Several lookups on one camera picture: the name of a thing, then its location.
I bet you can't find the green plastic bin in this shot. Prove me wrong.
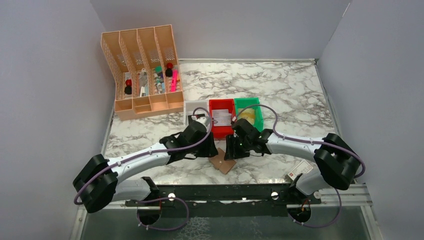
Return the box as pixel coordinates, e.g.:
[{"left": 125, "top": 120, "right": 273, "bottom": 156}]
[{"left": 234, "top": 97, "right": 264, "bottom": 132}]

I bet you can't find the pink highlighter marker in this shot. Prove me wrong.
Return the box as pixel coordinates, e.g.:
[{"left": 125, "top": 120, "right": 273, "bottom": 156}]
[{"left": 170, "top": 69, "right": 179, "bottom": 92}]

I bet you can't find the red black stamp slot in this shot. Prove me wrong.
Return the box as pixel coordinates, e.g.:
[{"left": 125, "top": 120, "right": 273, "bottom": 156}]
[
  {"left": 124, "top": 79, "right": 132, "bottom": 95},
  {"left": 165, "top": 62, "right": 174, "bottom": 78}
]

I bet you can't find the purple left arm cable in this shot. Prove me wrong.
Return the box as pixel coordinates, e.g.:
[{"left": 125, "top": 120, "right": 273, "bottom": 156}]
[{"left": 73, "top": 106, "right": 214, "bottom": 206}]

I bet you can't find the brown leather card holder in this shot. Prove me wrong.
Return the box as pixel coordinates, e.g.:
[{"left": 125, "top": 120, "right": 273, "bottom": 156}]
[{"left": 209, "top": 148, "right": 237, "bottom": 175}]

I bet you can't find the white card in red bin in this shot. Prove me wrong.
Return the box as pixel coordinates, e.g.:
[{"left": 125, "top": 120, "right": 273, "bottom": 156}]
[{"left": 211, "top": 109, "right": 232, "bottom": 127}]

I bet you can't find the peach plastic desk organizer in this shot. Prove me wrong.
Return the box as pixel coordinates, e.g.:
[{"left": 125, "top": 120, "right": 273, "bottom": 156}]
[{"left": 100, "top": 24, "right": 185, "bottom": 121}]

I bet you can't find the white plastic bin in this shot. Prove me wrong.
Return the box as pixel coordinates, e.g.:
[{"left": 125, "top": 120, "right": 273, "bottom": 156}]
[{"left": 183, "top": 99, "right": 209, "bottom": 127}]

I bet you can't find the red plastic bin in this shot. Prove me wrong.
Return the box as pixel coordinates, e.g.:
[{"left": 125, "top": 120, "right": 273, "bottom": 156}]
[{"left": 209, "top": 98, "right": 236, "bottom": 139}]

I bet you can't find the red black stamp right slot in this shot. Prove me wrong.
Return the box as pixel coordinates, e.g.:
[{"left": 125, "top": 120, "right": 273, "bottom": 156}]
[{"left": 165, "top": 62, "right": 174, "bottom": 78}]

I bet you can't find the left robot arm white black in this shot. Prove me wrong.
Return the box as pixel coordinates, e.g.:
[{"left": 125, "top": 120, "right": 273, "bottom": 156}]
[{"left": 72, "top": 116, "right": 218, "bottom": 213}]

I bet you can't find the red black stamp left slot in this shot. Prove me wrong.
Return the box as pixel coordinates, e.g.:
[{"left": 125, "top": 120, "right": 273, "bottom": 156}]
[{"left": 124, "top": 79, "right": 132, "bottom": 95}]

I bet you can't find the white label with red mark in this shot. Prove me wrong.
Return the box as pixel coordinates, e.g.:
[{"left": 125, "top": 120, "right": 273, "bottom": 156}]
[{"left": 287, "top": 160, "right": 314, "bottom": 180}]

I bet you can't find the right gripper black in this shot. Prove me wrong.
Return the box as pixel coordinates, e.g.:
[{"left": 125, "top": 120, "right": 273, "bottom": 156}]
[{"left": 224, "top": 133, "right": 252, "bottom": 160}]

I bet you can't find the black mounting rail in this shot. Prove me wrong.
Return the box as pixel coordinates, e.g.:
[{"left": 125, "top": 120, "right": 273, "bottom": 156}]
[{"left": 125, "top": 183, "right": 308, "bottom": 218}]

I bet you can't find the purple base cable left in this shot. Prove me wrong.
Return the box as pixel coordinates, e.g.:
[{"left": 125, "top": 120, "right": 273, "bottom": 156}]
[{"left": 136, "top": 197, "right": 190, "bottom": 232}]

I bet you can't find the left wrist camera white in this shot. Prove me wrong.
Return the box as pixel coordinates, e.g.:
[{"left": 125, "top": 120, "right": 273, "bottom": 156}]
[{"left": 188, "top": 114, "right": 211, "bottom": 128}]

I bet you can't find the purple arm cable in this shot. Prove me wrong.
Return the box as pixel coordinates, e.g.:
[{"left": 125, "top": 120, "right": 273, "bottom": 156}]
[
  {"left": 233, "top": 104, "right": 367, "bottom": 180},
  {"left": 73, "top": 106, "right": 214, "bottom": 206}
]

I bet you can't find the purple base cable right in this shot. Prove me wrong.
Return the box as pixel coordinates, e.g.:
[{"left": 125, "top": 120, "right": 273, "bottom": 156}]
[{"left": 286, "top": 187, "right": 344, "bottom": 229}]

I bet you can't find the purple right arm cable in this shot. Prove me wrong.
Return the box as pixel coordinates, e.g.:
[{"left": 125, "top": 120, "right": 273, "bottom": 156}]
[{"left": 233, "top": 104, "right": 367, "bottom": 180}]

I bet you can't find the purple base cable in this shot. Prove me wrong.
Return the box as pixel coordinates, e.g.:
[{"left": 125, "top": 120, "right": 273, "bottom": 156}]
[
  {"left": 136, "top": 197, "right": 190, "bottom": 232},
  {"left": 286, "top": 187, "right": 344, "bottom": 229}
]

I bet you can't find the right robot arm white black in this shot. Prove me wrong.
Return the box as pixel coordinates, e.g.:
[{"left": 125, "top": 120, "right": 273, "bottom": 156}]
[{"left": 224, "top": 119, "right": 364, "bottom": 204}]

